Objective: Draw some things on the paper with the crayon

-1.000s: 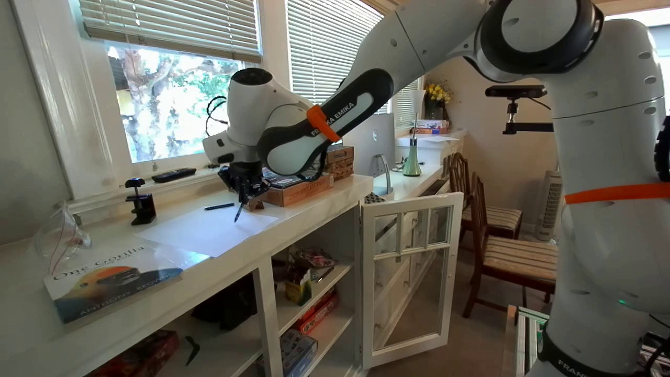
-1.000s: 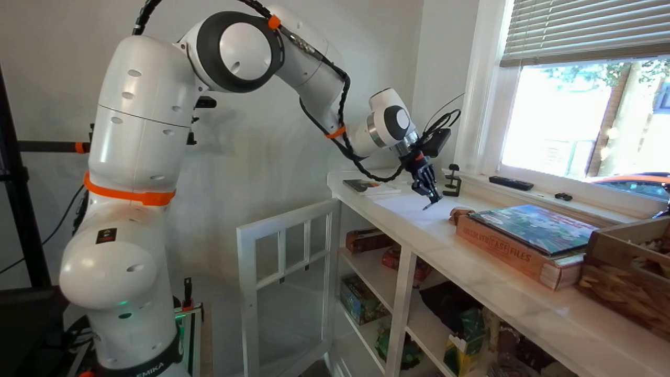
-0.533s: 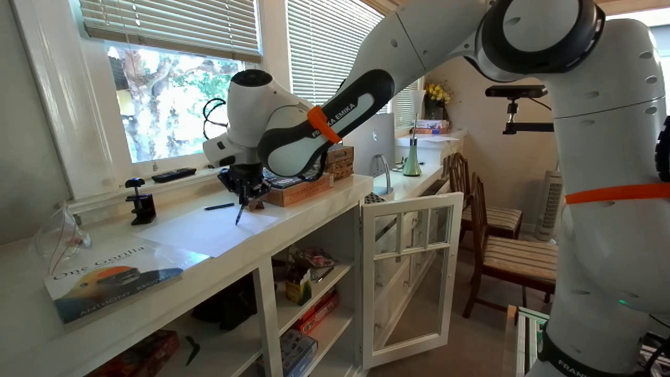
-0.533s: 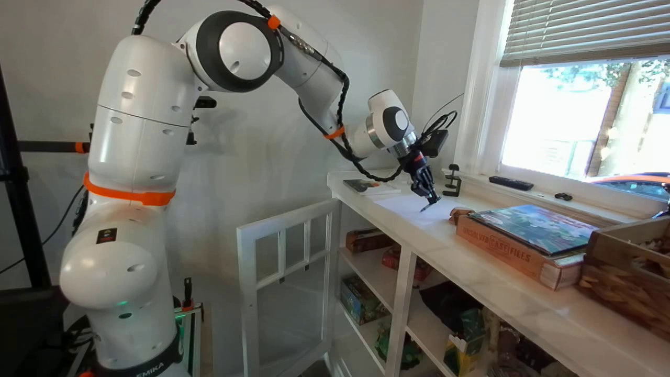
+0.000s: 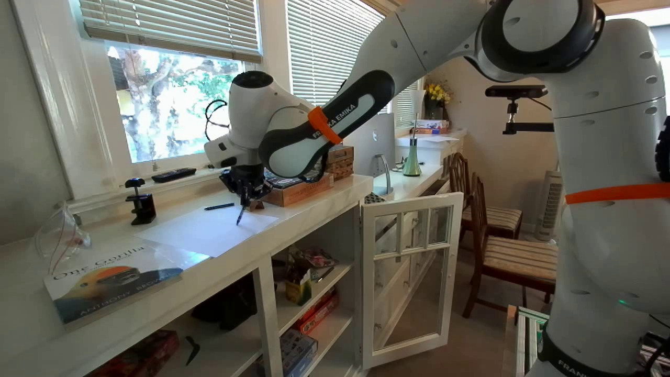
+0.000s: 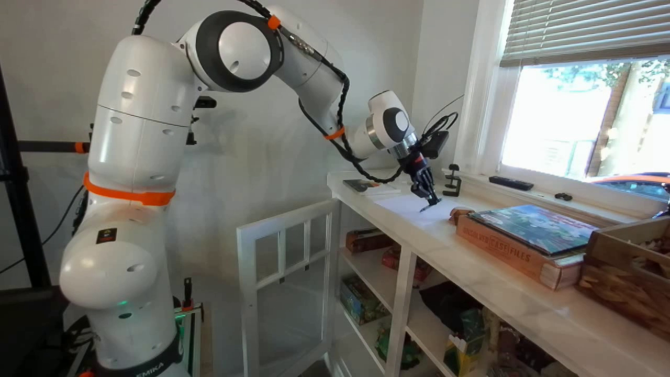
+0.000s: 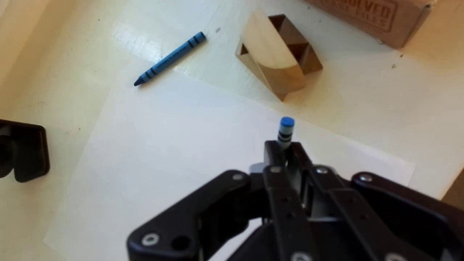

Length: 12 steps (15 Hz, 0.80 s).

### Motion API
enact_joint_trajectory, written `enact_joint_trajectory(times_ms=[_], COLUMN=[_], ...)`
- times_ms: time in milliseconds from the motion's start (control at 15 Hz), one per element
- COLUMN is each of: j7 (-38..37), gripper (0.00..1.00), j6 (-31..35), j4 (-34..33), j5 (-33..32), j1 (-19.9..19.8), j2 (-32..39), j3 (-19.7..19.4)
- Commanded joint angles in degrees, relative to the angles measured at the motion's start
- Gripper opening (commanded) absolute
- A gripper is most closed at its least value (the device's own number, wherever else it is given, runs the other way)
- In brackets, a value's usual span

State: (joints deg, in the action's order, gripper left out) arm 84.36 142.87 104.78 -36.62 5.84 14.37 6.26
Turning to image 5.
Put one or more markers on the black remote control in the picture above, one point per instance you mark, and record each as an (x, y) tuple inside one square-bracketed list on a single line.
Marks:
[(174, 174)]

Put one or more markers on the silver computer monitor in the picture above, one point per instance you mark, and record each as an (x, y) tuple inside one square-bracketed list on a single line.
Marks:
[(378, 140)]

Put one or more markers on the brown cardboard game box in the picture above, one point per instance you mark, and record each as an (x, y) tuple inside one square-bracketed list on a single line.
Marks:
[(300, 192)]

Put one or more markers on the black clamp mount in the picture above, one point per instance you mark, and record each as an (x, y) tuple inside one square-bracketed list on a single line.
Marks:
[(144, 208)]

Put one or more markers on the black stereo camera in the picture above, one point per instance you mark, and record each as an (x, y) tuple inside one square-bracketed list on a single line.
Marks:
[(516, 90)]

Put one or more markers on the white glass cabinet door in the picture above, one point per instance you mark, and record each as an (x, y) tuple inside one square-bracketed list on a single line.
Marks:
[(367, 280)]

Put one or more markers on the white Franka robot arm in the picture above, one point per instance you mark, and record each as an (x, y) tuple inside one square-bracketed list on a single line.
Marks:
[(608, 244)]

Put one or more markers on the teal glass bottle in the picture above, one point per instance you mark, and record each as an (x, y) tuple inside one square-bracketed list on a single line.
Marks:
[(411, 162)]

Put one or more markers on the sunset cover book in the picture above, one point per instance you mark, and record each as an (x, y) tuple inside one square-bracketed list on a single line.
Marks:
[(106, 284)]

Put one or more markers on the white tower fan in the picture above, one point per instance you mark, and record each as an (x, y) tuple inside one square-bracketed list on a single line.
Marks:
[(547, 206)]

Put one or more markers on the clear plastic stand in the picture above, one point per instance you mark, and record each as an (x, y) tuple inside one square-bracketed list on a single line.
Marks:
[(60, 237)]

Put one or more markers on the wooden slat seat chair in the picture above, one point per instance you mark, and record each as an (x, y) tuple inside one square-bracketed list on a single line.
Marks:
[(520, 260), (503, 220)]

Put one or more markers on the green edged white panel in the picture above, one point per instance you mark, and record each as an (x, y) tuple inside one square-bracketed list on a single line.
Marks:
[(530, 342)]

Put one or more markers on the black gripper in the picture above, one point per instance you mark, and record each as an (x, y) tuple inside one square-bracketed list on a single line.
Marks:
[(246, 180)]

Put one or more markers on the yellow flowers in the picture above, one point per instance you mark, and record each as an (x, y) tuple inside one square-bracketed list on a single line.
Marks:
[(438, 92)]

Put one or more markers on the black bag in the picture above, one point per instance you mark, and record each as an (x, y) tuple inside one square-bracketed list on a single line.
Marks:
[(226, 306)]

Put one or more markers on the wooden crate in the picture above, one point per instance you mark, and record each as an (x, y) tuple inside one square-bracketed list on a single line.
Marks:
[(341, 162)]

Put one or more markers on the black camera stand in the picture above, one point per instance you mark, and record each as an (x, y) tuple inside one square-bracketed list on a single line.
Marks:
[(527, 129)]

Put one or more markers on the green yellow game carton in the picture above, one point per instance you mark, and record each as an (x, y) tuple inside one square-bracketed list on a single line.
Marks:
[(300, 275)]

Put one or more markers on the blue game box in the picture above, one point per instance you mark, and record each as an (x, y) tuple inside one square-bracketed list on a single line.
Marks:
[(296, 352)]

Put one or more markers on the red game box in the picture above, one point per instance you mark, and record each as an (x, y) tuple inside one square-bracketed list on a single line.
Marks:
[(316, 316)]

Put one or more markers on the dark blue crayon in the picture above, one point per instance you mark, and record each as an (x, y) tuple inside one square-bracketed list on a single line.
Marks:
[(219, 206)]

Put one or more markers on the white paper sheet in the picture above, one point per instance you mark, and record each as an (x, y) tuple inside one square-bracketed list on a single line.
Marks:
[(211, 234)]

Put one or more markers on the white window blind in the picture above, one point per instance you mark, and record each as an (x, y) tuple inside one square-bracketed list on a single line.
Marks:
[(174, 24), (321, 49)]

